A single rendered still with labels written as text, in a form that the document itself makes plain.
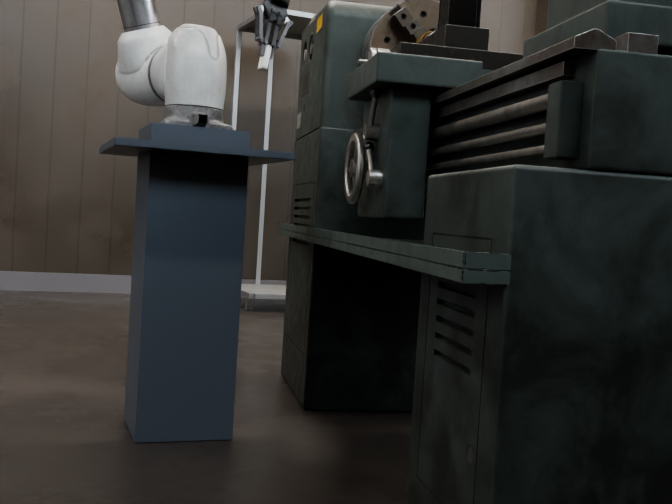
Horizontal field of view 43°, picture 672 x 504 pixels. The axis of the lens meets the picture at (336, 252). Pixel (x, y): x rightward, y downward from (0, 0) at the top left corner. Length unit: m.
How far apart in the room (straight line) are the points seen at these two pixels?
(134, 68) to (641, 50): 1.53
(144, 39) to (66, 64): 3.46
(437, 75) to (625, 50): 0.59
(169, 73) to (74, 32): 3.63
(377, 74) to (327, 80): 0.93
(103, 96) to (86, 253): 1.03
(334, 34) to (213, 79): 0.53
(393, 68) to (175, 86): 0.74
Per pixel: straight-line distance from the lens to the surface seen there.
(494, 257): 1.14
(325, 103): 2.63
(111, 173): 5.83
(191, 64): 2.27
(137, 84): 2.43
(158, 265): 2.18
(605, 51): 1.21
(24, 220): 5.81
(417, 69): 1.74
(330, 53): 2.65
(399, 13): 2.51
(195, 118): 2.22
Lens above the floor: 0.60
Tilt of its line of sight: 2 degrees down
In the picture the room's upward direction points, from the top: 4 degrees clockwise
